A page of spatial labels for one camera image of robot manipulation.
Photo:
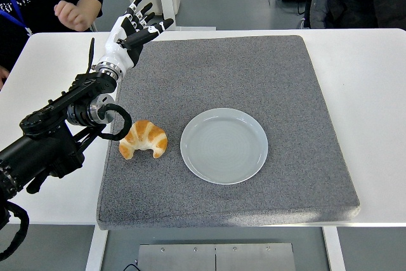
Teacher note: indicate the person's hand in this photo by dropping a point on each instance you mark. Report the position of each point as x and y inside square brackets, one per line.
[74, 15]

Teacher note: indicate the white table leg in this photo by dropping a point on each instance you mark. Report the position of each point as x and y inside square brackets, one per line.
[334, 252]
[95, 252]

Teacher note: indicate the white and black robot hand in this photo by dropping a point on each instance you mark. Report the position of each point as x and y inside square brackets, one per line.
[115, 50]

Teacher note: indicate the grey metal plate with screws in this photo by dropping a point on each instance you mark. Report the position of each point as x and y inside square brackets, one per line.
[215, 258]

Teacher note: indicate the grey felt mat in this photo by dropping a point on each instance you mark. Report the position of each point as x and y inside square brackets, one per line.
[253, 77]

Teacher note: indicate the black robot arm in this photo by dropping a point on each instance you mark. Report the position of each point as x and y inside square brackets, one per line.
[41, 150]

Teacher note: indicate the pale grey round plate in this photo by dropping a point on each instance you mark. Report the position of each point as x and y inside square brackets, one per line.
[223, 147]

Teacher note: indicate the golden croissant bread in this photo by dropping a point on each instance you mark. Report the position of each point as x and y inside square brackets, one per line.
[149, 137]

